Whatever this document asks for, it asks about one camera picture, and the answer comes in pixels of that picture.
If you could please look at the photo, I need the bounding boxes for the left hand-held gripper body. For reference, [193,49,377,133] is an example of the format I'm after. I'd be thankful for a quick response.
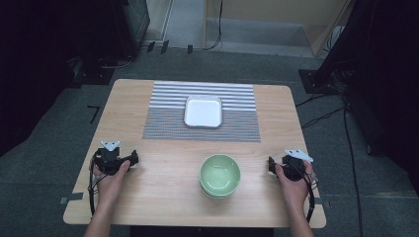
[93,140,133,176]

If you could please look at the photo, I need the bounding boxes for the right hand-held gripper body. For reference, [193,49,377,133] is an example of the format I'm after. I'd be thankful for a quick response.
[280,148,314,182]

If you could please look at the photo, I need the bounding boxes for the person's right hand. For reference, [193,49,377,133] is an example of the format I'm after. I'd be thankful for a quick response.
[274,160,317,207]

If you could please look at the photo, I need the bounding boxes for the person's left hand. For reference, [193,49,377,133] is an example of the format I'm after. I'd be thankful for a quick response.
[92,159,131,204]

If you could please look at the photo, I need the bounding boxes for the grey striped placemat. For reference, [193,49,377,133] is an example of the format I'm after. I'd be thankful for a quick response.
[141,80,262,143]

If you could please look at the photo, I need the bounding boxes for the green ceramic bowl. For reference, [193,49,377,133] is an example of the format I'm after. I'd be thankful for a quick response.
[200,186,235,200]
[199,180,239,198]
[199,153,242,196]

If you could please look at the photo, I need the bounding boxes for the white square plate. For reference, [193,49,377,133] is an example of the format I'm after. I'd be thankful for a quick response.
[183,95,223,129]

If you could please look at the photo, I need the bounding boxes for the black stand base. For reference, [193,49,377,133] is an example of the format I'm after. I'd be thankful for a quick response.
[72,58,116,87]

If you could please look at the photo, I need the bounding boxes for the dark equipment stand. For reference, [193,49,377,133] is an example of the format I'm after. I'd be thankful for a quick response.
[315,0,419,196]

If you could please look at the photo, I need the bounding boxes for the dark cabinet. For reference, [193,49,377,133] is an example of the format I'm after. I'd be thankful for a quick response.
[111,0,151,61]

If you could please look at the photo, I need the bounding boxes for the light wooden panel box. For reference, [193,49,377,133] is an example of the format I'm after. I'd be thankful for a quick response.
[203,0,352,57]

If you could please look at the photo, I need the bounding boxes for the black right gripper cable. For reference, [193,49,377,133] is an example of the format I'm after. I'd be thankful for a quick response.
[290,161,316,224]

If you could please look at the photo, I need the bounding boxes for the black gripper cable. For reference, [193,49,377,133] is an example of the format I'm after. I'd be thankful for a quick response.
[290,161,316,224]
[87,154,101,217]

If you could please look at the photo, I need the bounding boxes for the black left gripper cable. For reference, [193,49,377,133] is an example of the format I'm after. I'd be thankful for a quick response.
[87,154,101,217]

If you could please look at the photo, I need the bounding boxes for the long black floor cable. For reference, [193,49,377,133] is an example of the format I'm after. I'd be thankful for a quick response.
[342,104,364,237]

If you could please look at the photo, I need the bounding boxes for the black stand base plate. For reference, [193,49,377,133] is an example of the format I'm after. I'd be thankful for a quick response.
[297,67,341,96]

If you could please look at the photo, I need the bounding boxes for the black hanging cable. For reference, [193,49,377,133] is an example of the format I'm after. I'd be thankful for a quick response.
[202,0,224,51]

